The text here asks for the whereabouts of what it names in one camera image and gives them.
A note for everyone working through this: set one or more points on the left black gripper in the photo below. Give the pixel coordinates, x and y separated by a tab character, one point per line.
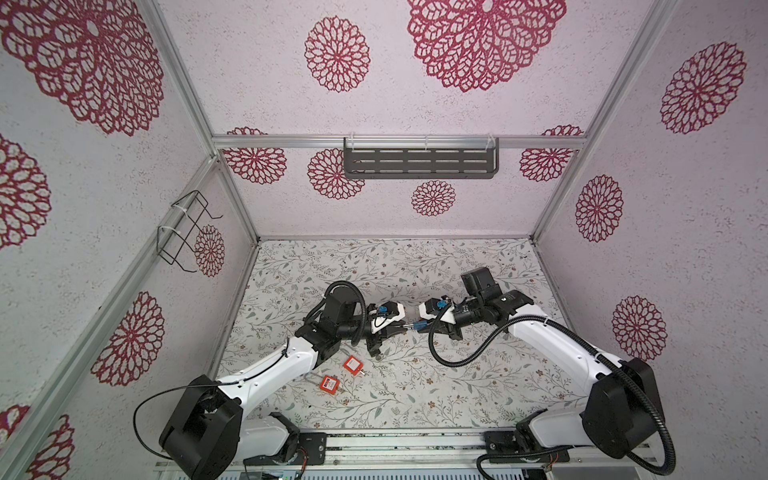
379	336

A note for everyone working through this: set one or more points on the grey slotted wall shelf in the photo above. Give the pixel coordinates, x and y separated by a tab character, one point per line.
398	162

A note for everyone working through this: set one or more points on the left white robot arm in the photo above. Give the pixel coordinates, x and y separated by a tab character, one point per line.
208	429

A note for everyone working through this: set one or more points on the red padlock left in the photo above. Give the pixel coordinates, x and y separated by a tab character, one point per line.
325	383

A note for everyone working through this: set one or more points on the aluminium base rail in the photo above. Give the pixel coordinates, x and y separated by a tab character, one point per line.
429	454

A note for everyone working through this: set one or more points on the red padlock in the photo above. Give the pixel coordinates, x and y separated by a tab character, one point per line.
354	366
325	383

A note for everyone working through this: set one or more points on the blue padlock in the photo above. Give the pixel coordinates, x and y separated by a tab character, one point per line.
417	326

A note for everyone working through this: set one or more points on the black wire wall basket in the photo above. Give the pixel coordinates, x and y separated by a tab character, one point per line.
193	243

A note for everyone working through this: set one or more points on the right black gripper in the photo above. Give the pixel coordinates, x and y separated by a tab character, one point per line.
447	328

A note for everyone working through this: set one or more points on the red padlock middle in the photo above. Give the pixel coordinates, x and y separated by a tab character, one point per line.
354	366

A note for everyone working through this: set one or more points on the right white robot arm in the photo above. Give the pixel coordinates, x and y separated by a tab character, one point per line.
623	407

